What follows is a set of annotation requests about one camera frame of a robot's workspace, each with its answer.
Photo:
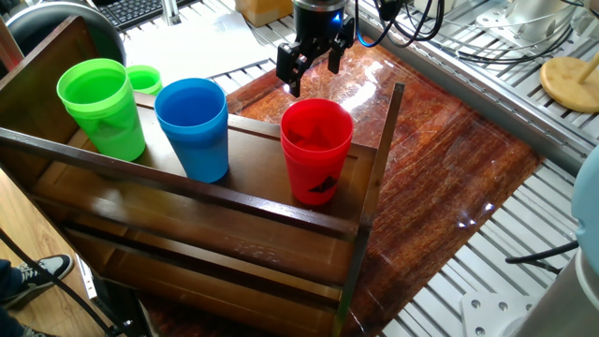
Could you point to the aluminium plate with cylinder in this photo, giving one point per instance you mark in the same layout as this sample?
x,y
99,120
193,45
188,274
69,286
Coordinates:
x,y
529,14

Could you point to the aluminium frame rail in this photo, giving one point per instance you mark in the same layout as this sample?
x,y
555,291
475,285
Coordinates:
x,y
468,89

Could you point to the dark wooden shelf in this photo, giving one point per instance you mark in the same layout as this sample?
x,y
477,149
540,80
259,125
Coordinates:
x,y
262,168

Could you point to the grey sneaker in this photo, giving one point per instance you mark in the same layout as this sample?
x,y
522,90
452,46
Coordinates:
x,y
39,276
33,332

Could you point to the black chair with grey rim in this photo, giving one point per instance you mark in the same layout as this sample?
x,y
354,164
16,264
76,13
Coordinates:
x,y
105,35

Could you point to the black keyboard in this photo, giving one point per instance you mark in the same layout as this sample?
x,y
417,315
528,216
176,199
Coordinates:
x,y
131,11

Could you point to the white paper sheet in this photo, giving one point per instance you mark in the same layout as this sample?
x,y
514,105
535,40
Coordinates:
x,y
196,47

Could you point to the round wooden stand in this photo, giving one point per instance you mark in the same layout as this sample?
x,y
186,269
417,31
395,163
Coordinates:
x,y
561,89

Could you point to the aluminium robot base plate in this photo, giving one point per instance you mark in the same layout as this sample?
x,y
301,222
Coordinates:
x,y
491,313

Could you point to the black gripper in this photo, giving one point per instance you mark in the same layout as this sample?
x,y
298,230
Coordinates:
x,y
318,25

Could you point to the red plastic cup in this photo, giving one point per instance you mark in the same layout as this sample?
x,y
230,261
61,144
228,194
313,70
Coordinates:
x,y
313,173

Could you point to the green plastic cup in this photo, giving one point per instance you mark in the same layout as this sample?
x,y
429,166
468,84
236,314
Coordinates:
x,y
112,131

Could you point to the wood grain table mat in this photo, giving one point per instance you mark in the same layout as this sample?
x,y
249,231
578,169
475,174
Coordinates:
x,y
444,164

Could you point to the green cup at bottom edge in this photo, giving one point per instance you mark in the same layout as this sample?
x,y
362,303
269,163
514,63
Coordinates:
x,y
145,79

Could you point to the dark blue trouser leg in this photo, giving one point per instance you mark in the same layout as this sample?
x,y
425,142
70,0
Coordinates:
x,y
9,281

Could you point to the metal post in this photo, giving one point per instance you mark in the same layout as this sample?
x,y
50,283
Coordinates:
x,y
170,11

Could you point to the yellowish cardboard box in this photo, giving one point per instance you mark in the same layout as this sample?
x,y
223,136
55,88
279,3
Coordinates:
x,y
262,11

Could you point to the blue plastic cup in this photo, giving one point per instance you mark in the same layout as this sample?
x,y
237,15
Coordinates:
x,y
199,150

